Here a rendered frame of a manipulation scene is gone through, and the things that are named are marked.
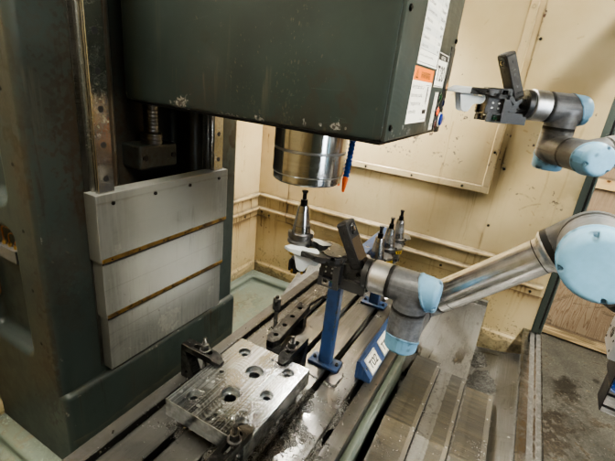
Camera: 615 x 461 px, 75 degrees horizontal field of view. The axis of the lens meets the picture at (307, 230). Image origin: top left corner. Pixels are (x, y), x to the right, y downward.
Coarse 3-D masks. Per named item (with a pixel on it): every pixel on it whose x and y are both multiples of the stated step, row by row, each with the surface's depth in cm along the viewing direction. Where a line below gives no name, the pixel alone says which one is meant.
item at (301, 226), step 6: (300, 210) 93; (306, 210) 93; (300, 216) 93; (306, 216) 93; (294, 222) 95; (300, 222) 94; (306, 222) 94; (294, 228) 95; (300, 228) 94; (306, 228) 94; (300, 234) 94; (306, 234) 94
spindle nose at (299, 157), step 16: (288, 144) 82; (304, 144) 81; (320, 144) 81; (336, 144) 83; (288, 160) 83; (304, 160) 82; (320, 160) 82; (336, 160) 84; (288, 176) 84; (304, 176) 83; (320, 176) 84; (336, 176) 86
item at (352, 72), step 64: (128, 0) 87; (192, 0) 79; (256, 0) 72; (320, 0) 67; (384, 0) 62; (128, 64) 92; (192, 64) 83; (256, 64) 76; (320, 64) 70; (384, 64) 65; (320, 128) 73; (384, 128) 68
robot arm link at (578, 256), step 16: (576, 224) 69; (592, 224) 64; (608, 224) 64; (560, 240) 69; (576, 240) 63; (592, 240) 61; (608, 240) 60; (560, 256) 65; (576, 256) 63; (592, 256) 62; (608, 256) 60; (560, 272) 65; (576, 272) 63; (592, 272) 62; (608, 272) 61; (576, 288) 64; (592, 288) 62; (608, 288) 61; (608, 304) 62
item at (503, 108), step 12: (492, 96) 97; (504, 96) 97; (528, 96) 99; (480, 108) 102; (492, 108) 99; (504, 108) 98; (516, 108) 100; (528, 108) 98; (492, 120) 103; (504, 120) 99; (516, 120) 101
